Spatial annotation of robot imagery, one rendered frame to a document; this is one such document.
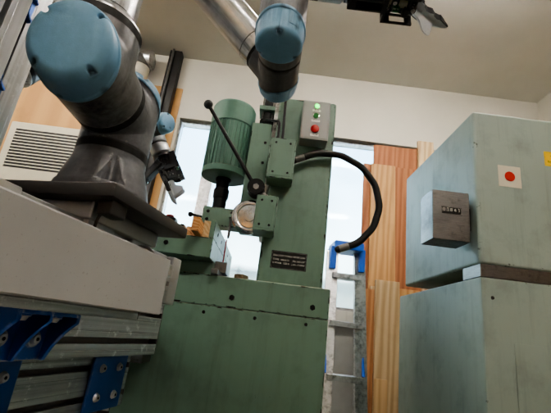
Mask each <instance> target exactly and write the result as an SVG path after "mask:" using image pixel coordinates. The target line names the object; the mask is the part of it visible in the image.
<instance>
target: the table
mask: <svg viewBox="0 0 551 413"><path fill-rule="evenodd" d="M151 249H152V250H155V251H157V252H160V253H162V254H164V255H166V256H170V257H175V258H181V259H188V260H195V261H208V262H213V263H214V265H215V263H216V261H222V260H223V256H222V254H221V252H220V250H219V248H218V246H217V245H216V242H215V241H214V239H213V238H206V237H199V236H193V235H186V238H162V237H157V244H156V247H151Z"/></svg>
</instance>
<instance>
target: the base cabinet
mask: <svg viewBox="0 0 551 413"><path fill-rule="evenodd" d="M327 330H328V320H319V319H313V318H306V317H299V316H292V315H280V314H273V313H266V312H260V311H247V310H240V309H234V308H227V307H220V306H207V305H200V304H193V303H187V302H173V305H165V306H164V310H163V314H162V322H161V326H160V330H159V334H158V339H157V346H156V351H155V353H154V354H153V355H151V359H150V361H148V362H144V363H142V364H139V363H133V362H130V367H129V371H128V374H127V379H126V383H125V390H124V393H123V398H122V401H121V404H120V405H119V406H114V407H111V408H109V410H108V413H321V410H322V399H323V388H324V376H325V364H326V342H327Z"/></svg>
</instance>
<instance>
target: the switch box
mask: <svg viewBox="0 0 551 413"><path fill-rule="evenodd" d="M315 104H319V105H320V108H319V109H316V108H315V107H314V106H315ZM312 109H315V110H321V112H317V111H312ZM314 113H318V114H319V115H320V117H319V118H318V119H314V118H313V114H314ZM312 119H313V120H319V121H320V122H315V121H312ZM329 123H330V103H329V102H317V101H309V100H304V102H303V112H302V119H301V127H300V135H299V142H298V145H300V146H307V147H315V148H326V144H327V142H328V133H329ZM313 125H318V126H319V131H318V132H316V133H313V132H312V131H311V127H312V126H313ZM310 134H319V135H318V137H317V136H310Z"/></svg>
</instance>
